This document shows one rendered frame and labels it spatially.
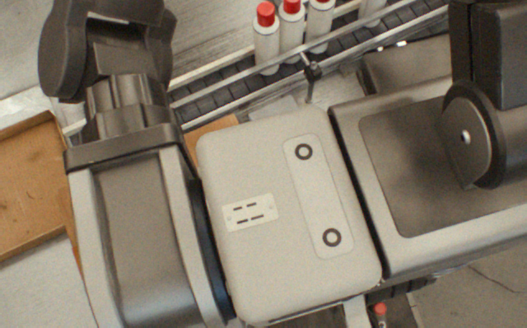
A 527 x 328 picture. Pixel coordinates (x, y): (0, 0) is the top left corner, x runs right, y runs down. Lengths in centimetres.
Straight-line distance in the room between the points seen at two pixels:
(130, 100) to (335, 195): 19
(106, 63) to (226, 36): 80
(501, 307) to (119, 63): 175
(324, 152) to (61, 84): 24
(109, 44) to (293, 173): 22
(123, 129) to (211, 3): 90
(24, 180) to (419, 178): 96
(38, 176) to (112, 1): 76
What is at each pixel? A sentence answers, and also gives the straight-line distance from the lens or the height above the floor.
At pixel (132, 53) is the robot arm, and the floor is 147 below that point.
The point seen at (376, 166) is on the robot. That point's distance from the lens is 34.
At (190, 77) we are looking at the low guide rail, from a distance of 108.
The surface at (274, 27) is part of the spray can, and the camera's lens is 97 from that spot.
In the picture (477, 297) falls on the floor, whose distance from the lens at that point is 198.
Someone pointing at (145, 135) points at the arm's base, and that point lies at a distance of 37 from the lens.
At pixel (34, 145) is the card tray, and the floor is 83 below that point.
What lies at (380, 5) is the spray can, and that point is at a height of 96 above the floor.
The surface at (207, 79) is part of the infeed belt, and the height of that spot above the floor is 88.
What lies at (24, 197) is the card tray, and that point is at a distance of 117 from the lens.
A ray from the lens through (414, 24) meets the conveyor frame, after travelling 122.
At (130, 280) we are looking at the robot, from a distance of 36.
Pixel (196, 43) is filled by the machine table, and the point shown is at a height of 83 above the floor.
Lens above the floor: 184
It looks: 70 degrees down
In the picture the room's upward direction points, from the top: 2 degrees counter-clockwise
